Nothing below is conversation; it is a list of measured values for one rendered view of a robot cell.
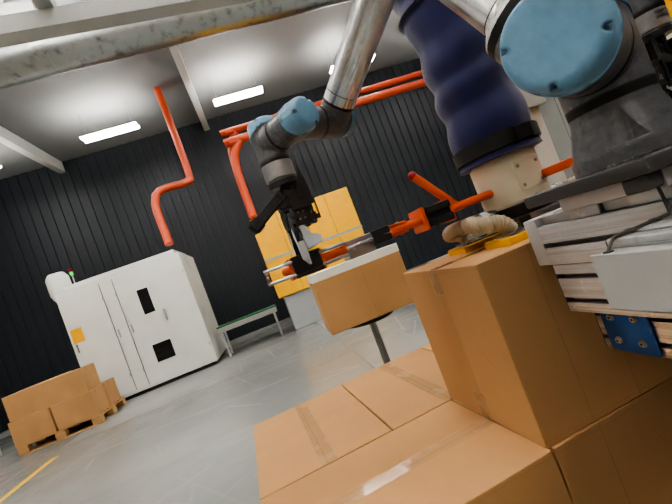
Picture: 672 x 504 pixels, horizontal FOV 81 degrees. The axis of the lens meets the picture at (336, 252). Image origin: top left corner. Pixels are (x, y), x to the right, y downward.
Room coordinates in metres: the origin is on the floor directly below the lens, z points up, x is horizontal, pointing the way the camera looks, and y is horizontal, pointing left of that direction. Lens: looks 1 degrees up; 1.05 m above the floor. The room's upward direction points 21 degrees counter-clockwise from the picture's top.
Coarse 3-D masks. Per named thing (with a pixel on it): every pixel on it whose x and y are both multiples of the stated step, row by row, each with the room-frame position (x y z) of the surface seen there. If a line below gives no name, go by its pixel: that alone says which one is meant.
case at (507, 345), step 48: (528, 240) 0.86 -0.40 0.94; (432, 288) 1.03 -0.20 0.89; (480, 288) 0.82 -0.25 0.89; (528, 288) 0.82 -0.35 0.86; (432, 336) 1.15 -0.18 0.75; (480, 336) 0.89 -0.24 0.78; (528, 336) 0.81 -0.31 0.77; (576, 336) 0.84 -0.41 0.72; (480, 384) 0.97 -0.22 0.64; (528, 384) 0.81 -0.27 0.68; (576, 384) 0.83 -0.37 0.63; (624, 384) 0.85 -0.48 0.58; (528, 432) 0.85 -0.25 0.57
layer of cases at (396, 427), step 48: (384, 384) 1.51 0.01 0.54; (432, 384) 1.34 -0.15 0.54; (288, 432) 1.40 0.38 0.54; (336, 432) 1.25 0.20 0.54; (384, 432) 1.13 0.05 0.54; (432, 432) 1.03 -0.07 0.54; (480, 432) 0.95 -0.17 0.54; (576, 432) 0.82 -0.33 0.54; (624, 432) 0.84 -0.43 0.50; (288, 480) 1.07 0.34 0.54; (336, 480) 0.98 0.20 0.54; (384, 480) 0.91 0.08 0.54; (432, 480) 0.84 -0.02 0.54; (480, 480) 0.79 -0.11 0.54; (528, 480) 0.78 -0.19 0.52; (576, 480) 0.80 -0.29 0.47; (624, 480) 0.83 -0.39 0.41
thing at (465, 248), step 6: (516, 222) 1.16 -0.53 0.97; (486, 234) 1.13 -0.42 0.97; (492, 234) 1.11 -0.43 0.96; (498, 234) 1.10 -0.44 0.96; (474, 240) 1.10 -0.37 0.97; (480, 240) 1.09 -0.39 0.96; (486, 240) 1.09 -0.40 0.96; (456, 246) 1.16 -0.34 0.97; (462, 246) 1.12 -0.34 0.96; (468, 246) 1.08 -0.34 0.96; (474, 246) 1.08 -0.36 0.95; (480, 246) 1.08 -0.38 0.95; (450, 252) 1.15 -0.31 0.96; (456, 252) 1.12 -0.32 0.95; (462, 252) 1.09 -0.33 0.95; (468, 252) 1.07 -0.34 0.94
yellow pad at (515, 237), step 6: (522, 216) 0.95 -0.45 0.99; (528, 216) 0.94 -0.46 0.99; (522, 222) 0.95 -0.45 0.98; (522, 228) 0.93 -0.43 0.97; (510, 234) 0.91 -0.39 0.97; (516, 234) 0.90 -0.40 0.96; (522, 234) 0.90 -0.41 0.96; (492, 240) 0.97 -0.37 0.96; (498, 240) 0.93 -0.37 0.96; (504, 240) 0.90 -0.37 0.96; (510, 240) 0.89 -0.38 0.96; (516, 240) 0.89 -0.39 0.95; (522, 240) 0.89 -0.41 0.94; (486, 246) 0.97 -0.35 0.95; (492, 246) 0.95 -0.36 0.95; (498, 246) 0.93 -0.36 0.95; (504, 246) 0.91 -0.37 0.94
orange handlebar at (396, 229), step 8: (568, 160) 0.90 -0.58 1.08; (544, 168) 0.98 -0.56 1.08; (552, 168) 0.95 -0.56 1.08; (560, 168) 0.93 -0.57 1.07; (544, 176) 0.99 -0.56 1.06; (488, 192) 1.02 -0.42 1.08; (464, 200) 1.00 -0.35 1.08; (472, 200) 1.00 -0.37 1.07; (480, 200) 1.01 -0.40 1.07; (456, 208) 0.99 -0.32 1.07; (400, 224) 0.96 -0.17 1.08; (408, 224) 0.96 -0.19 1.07; (416, 224) 0.97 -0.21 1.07; (392, 232) 0.95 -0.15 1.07; (400, 232) 0.96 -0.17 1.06; (336, 248) 0.92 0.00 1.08; (344, 248) 0.92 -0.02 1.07; (328, 256) 0.91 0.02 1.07; (336, 256) 0.92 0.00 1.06; (288, 272) 0.90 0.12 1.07
